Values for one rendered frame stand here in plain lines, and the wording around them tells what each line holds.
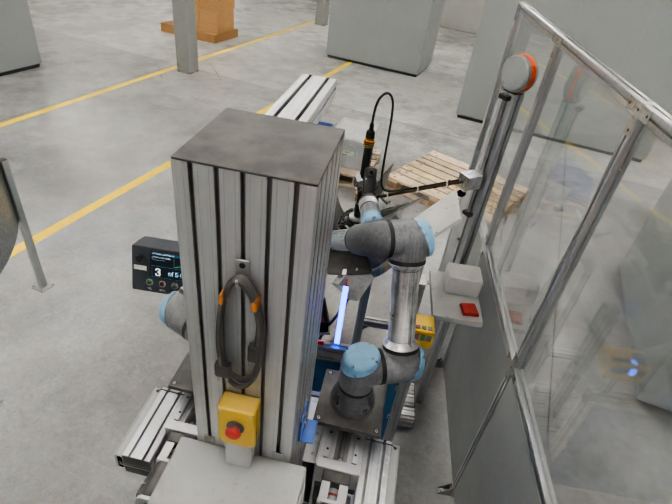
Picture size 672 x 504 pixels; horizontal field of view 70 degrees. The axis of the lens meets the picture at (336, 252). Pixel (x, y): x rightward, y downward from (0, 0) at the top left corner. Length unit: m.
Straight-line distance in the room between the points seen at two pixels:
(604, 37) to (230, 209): 6.68
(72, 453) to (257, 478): 1.75
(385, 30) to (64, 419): 7.84
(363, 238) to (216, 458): 0.70
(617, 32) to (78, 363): 6.66
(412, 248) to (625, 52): 6.11
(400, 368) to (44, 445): 2.03
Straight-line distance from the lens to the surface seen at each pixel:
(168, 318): 1.69
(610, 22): 7.24
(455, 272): 2.47
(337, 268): 1.99
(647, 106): 1.54
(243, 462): 1.32
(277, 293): 0.91
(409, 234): 1.40
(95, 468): 2.87
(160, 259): 1.95
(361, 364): 1.51
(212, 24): 10.06
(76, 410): 3.10
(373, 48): 9.36
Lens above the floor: 2.39
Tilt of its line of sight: 36 degrees down
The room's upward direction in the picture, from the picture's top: 8 degrees clockwise
